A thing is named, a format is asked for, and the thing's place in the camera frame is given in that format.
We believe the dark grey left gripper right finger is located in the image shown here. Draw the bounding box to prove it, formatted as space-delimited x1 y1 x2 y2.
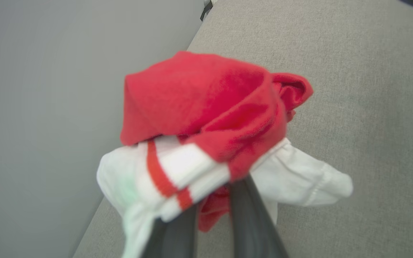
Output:
227 175 290 258

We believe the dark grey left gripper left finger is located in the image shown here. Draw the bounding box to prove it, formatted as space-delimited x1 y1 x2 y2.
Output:
140 205 198 258

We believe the red and white basketball jersey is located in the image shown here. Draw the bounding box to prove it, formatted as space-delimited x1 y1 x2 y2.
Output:
96 51 354 258

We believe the grey fabric sofa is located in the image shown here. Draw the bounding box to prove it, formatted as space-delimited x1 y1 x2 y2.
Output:
72 0 413 258

